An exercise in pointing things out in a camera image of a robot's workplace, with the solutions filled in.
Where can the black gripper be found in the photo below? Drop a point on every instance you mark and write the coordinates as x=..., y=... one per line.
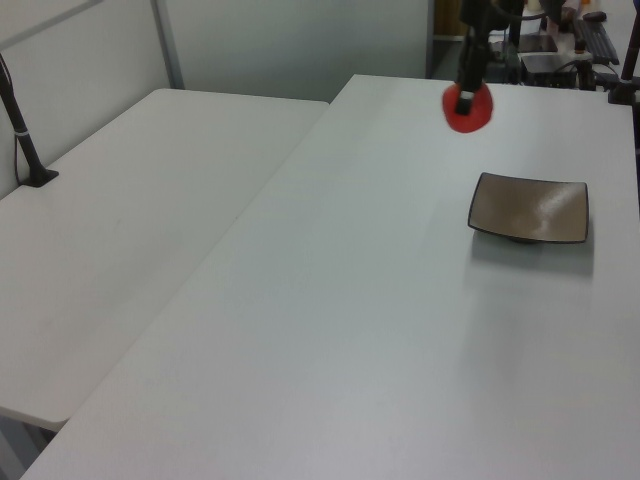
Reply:
x=477, y=20

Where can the red apple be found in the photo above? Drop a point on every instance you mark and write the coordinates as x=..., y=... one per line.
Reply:
x=481, y=112

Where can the brown square ceramic plate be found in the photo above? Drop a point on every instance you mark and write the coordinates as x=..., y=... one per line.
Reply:
x=530, y=210

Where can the black laptop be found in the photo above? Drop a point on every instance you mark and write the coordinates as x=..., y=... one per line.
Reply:
x=537, y=43

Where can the black electronics box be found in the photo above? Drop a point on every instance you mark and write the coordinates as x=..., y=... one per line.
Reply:
x=547, y=67

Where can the black keyboard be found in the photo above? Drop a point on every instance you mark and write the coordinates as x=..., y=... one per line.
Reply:
x=597, y=42

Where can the black computer mouse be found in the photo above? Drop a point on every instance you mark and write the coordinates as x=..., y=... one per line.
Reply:
x=594, y=16

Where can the black pole stand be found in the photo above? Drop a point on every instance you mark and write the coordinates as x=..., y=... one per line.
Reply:
x=22, y=145

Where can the black camera stand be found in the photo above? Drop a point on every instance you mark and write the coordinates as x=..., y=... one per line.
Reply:
x=627, y=75

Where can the grey metal partition post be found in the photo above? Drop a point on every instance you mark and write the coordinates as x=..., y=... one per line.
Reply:
x=167, y=45

